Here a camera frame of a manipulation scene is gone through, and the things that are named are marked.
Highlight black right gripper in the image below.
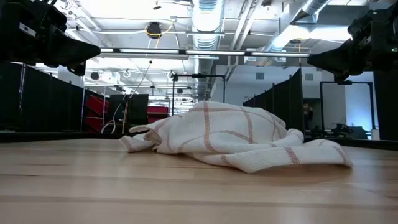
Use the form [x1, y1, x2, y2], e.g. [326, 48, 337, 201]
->
[307, 7, 398, 82]

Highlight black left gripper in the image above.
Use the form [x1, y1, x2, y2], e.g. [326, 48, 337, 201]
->
[0, 0, 102, 77]

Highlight white towel with red checks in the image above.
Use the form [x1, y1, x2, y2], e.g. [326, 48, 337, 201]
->
[119, 100, 354, 174]

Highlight red storage shelf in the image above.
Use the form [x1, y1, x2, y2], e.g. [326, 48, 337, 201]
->
[83, 94, 110, 134]

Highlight tall black panel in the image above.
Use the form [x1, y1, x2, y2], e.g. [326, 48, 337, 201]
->
[373, 70, 398, 141]

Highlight person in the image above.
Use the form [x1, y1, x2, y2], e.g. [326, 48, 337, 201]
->
[302, 102, 315, 131]

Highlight black equipment on distant table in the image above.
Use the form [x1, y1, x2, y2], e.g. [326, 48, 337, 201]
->
[330, 123, 370, 140]

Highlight black monitor screen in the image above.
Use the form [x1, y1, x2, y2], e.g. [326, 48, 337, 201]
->
[108, 93, 150, 127]

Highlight black round ceiling device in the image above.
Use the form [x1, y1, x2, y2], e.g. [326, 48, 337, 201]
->
[146, 21, 163, 40]

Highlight red storage bin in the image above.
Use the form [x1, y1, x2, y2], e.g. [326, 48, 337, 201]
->
[146, 105, 170, 124]

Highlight black overhead light bar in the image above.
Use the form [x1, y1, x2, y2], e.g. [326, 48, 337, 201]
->
[99, 47, 312, 58]

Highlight long black partition wall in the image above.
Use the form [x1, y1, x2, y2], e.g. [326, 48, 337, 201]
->
[0, 61, 85, 132]

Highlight smooth silver ceiling duct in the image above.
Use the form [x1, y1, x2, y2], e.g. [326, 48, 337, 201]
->
[267, 0, 332, 53]

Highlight black stepped partition wall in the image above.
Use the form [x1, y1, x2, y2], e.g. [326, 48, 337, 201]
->
[242, 67, 305, 133]

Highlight white hanging cable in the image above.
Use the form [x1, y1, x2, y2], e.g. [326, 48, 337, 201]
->
[100, 102, 126, 134]

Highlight yellow ceiling cable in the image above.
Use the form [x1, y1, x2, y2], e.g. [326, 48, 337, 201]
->
[144, 19, 175, 40]

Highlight black metal stand frame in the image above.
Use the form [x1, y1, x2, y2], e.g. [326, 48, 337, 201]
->
[170, 73, 227, 116]

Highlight silver ribbed ceiling duct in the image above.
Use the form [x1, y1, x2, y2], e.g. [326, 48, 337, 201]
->
[190, 0, 226, 101]

